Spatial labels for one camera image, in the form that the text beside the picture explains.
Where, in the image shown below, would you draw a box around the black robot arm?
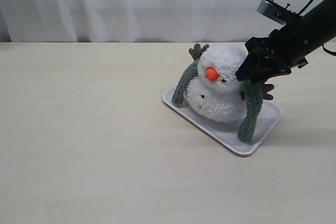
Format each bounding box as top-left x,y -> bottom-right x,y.
236,0 -> 335,83

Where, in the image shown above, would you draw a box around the white backdrop curtain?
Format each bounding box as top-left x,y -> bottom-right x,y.
1,0 -> 309,42

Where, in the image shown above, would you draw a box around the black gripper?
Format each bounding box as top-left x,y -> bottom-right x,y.
236,23 -> 308,83

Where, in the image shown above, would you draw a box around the white rectangular tray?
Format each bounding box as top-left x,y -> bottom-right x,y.
162,84 -> 283,156

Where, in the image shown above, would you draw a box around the green fuzzy scarf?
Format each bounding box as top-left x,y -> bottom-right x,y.
171,60 -> 264,143

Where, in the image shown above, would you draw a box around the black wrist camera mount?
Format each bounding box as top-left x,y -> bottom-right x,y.
257,0 -> 300,25

